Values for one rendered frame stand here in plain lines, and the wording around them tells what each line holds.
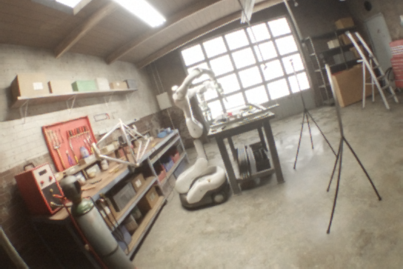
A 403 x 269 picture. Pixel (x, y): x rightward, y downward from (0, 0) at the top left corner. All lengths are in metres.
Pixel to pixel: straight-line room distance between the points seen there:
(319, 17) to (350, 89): 2.35
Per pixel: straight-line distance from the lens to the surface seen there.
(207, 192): 2.34
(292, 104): 5.69
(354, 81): 5.46
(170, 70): 5.60
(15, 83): 2.41
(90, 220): 1.51
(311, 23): 6.16
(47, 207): 1.84
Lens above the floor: 1.29
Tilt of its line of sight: 6 degrees down
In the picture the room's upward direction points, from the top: 19 degrees counter-clockwise
